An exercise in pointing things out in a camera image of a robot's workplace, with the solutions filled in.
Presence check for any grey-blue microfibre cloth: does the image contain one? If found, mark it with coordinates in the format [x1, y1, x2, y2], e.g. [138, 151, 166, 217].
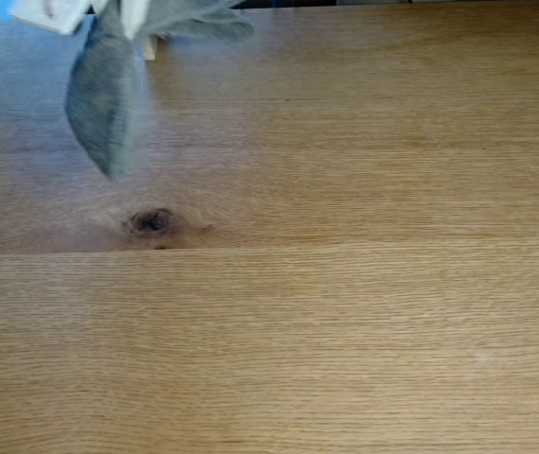
[63, 0, 256, 183]

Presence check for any dark background object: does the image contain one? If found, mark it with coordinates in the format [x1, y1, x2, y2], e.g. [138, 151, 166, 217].
[238, 0, 415, 9]

